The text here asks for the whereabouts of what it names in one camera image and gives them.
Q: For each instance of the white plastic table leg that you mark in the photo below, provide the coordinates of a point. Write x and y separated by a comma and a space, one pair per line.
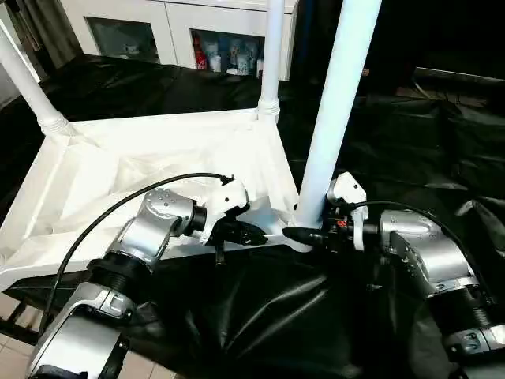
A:
339, 87
31, 79
271, 55

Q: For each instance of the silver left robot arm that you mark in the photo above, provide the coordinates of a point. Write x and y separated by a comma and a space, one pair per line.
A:
142, 237

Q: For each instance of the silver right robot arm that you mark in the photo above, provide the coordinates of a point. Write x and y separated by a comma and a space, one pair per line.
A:
434, 260

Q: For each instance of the black plastic mat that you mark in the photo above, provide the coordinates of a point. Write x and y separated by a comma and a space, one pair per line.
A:
426, 158

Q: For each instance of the red carton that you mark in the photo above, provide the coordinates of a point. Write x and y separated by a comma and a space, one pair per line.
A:
200, 54

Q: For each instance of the black cabinet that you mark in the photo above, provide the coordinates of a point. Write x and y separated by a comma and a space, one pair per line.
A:
316, 35

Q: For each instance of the white cabinet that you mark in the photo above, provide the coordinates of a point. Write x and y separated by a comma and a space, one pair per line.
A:
158, 28

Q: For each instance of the black metal stand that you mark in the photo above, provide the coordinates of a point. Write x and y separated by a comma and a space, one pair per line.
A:
20, 324

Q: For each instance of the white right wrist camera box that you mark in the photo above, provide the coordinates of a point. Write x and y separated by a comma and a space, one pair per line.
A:
347, 201

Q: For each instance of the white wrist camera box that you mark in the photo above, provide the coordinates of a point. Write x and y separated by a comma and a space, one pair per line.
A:
347, 201
225, 201

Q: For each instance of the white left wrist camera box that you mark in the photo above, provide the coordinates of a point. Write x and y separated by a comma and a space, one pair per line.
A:
225, 201

